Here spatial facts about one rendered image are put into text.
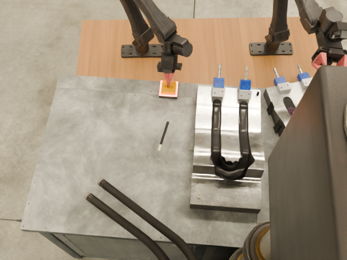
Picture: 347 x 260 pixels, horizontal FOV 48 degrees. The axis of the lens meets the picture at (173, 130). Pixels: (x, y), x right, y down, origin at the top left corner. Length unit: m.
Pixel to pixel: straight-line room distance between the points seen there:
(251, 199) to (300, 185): 1.13
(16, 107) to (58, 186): 1.29
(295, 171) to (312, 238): 0.08
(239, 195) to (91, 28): 1.07
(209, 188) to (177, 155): 0.21
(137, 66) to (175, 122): 0.34
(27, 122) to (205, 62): 1.37
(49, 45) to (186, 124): 1.65
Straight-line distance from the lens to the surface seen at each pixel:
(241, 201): 1.49
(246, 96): 1.61
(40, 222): 1.59
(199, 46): 1.89
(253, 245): 0.75
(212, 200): 1.48
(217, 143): 1.51
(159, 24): 1.58
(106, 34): 1.96
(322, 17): 1.50
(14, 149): 2.68
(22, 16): 3.31
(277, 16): 1.76
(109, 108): 1.72
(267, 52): 1.90
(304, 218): 0.35
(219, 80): 1.61
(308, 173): 0.35
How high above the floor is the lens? 2.27
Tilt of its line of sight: 63 degrees down
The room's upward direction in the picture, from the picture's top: straight up
